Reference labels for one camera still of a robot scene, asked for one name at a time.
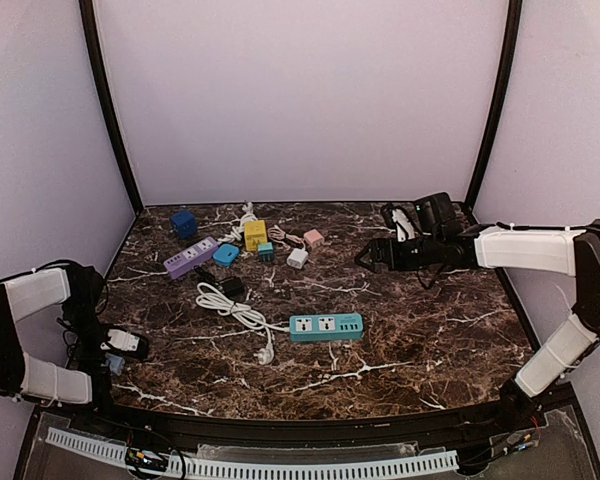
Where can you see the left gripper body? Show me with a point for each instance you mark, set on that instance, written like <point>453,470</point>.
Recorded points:
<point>96,361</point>

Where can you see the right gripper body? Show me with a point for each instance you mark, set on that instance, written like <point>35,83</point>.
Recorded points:
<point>387,255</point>

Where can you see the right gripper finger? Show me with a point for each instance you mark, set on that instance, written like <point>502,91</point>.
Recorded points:
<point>370,262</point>
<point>375,248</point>

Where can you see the light blue charger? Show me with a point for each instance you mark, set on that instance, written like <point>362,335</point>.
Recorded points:
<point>115,363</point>

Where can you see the teal power strip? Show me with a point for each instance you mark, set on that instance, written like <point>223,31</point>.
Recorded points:
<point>327,327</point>

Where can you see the yellow cube socket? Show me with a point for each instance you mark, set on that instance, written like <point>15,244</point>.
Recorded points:
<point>255,233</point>

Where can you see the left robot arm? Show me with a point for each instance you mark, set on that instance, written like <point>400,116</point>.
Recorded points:
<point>50,337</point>

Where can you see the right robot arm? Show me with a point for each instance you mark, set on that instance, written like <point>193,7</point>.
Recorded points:
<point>432,234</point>

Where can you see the small teal plug adapter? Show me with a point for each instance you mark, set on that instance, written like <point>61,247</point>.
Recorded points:
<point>266,252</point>

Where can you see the black plug adapter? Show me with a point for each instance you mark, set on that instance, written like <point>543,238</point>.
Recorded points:
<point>232,287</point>

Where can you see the pink charger cube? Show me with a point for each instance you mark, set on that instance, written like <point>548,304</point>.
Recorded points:
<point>313,238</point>

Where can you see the white charger cube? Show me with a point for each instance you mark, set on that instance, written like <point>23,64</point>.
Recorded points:
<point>297,258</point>

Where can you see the purple power strip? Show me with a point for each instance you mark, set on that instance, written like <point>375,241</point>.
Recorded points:
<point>190,258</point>

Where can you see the dark blue cube socket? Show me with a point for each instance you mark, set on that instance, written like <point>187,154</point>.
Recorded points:
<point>184,223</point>

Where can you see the blue flat adapter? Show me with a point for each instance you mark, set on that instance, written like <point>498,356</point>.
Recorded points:
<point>225,255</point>

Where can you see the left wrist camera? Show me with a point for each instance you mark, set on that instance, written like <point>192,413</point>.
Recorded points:
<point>124,343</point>

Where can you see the white slotted cable duct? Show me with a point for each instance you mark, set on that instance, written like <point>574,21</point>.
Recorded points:
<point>393,461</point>

